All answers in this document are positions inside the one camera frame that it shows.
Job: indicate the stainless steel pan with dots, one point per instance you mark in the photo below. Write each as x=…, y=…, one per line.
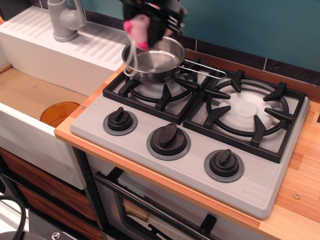
x=190, y=65

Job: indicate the black burner grate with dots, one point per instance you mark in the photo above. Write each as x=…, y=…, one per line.
x=260, y=118
x=170, y=101

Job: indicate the black stove knob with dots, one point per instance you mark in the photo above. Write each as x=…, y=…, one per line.
x=120, y=122
x=168, y=143
x=224, y=166

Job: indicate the pink stuffed pig toy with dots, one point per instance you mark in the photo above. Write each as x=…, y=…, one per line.
x=138, y=32

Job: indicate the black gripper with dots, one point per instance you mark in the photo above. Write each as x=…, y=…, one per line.
x=163, y=15

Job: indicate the wooden drawer front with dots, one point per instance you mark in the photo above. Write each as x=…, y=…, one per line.
x=61, y=202

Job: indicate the grey toy stove top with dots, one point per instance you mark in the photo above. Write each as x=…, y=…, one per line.
x=254, y=193

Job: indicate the black right stove knob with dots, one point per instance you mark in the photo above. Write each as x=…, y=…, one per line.
x=224, y=166

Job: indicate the black left burner grate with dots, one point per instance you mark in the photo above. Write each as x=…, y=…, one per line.
x=170, y=101

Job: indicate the black middle stove knob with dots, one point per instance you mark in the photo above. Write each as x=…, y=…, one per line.
x=168, y=143

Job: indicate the oven door with handle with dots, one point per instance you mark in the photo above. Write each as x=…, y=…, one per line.
x=152, y=213

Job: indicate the grey toy faucet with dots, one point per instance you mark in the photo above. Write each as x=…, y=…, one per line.
x=65, y=22

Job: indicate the orange plastic plate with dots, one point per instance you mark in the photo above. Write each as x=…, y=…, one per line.
x=57, y=113

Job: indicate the black left stove knob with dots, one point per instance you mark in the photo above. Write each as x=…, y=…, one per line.
x=120, y=122

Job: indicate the black right burner grate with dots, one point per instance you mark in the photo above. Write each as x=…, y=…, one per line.
x=260, y=118

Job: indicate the white toy sink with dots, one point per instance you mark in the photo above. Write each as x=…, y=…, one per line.
x=36, y=72

